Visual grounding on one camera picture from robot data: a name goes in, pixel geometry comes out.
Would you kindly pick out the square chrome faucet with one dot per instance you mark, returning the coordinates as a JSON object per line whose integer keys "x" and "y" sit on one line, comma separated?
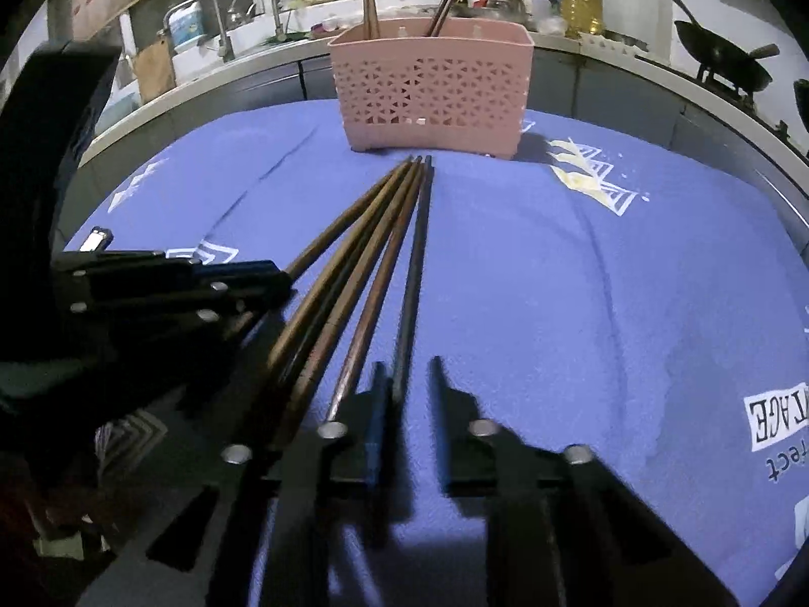
{"x": 221, "y": 31}

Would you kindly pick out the gas stove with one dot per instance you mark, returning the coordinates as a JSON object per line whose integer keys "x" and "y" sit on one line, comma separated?
{"x": 727, "y": 92}

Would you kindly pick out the pink perforated plastic basket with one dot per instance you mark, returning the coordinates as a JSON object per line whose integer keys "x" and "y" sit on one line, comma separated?
{"x": 430, "y": 95}

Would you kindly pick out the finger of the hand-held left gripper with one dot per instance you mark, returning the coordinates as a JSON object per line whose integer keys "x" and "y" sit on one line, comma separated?
{"x": 164, "y": 322}
{"x": 189, "y": 275}

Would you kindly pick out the light blue plastic basin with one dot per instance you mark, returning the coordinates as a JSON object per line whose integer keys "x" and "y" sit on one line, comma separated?
{"x": 117, "y": 107}

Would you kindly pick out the white egg tray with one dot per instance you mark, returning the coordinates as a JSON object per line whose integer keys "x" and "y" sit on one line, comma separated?
{"x": 613, "y": 44}

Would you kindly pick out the wooden cutting board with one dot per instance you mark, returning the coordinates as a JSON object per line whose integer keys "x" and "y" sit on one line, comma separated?
{"x": 155, "y": 69}

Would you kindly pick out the blue printed tablecloth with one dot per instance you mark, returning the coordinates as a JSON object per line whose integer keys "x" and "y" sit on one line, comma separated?
{"x": 569, "y": 297}

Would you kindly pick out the yellow cooking oil bottle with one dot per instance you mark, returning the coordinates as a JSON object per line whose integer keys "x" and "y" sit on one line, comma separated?
{"x": 581, "y": 6}

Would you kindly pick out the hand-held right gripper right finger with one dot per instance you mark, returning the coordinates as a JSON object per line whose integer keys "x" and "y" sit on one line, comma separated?
{"x": 505, "y": 474}

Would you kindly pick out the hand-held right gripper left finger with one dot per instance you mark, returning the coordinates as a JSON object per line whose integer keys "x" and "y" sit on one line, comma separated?
{"x": 354, "y": 455}

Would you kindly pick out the curved chrome faucet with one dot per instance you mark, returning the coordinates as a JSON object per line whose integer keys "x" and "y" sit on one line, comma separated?
{"x": 277, "y": 16}

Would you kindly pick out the dark wooden chopstick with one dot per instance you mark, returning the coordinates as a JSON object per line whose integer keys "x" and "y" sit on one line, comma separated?
{"x": 405, "y": 329}

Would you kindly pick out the black lidded pot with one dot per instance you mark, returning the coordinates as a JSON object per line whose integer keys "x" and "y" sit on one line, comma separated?
{"x": 802, "y": 98}

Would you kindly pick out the black wok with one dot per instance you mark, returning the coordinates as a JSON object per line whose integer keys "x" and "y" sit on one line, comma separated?
{"x": 727, "y": 57}

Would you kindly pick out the kitchen counter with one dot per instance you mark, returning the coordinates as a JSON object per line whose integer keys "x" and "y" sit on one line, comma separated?
{"x": 265, "y": 58}

